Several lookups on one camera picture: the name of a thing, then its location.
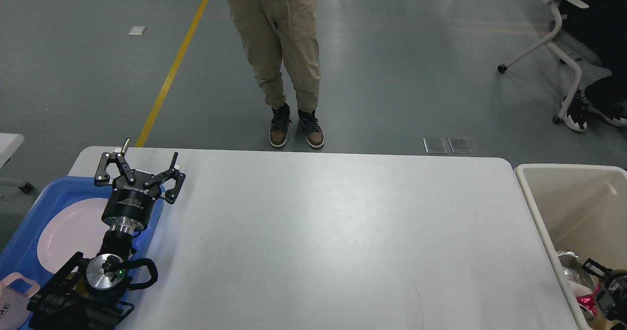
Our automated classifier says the crushed red can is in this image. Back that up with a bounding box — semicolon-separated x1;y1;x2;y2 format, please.
576;290;598;320

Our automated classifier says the person in khaki trousers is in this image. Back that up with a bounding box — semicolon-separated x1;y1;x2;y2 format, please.
227;0;325;149

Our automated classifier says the beige plastic bin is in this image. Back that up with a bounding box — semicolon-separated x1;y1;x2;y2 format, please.
514;164;627;330

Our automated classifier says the pink plate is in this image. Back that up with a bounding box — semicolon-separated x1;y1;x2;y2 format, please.
37;198;108;274

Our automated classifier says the person in dark trousers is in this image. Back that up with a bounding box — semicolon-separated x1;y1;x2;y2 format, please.
560;0;627;132

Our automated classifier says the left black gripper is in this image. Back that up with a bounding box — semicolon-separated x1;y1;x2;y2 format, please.
94;138;186;233

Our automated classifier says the aluminium foil tray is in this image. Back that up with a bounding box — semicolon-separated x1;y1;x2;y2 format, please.
556;250;596;289

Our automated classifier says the white office chair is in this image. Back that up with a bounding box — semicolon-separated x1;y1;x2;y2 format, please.
497;0;602;132

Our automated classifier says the white side table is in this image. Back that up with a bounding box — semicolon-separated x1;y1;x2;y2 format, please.
0;132;33;194

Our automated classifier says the white paper cup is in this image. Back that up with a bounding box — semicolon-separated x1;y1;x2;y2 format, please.
567;280;594;297

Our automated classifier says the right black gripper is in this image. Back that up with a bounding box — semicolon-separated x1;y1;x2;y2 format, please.
581;258;627;322

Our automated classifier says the pink HOME mug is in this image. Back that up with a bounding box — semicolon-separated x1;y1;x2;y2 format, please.
0;272;40;330

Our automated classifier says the brown paper bag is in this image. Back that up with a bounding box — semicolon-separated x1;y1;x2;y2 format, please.
587;313;618;330

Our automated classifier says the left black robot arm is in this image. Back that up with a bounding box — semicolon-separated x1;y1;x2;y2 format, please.
26;139;186;330

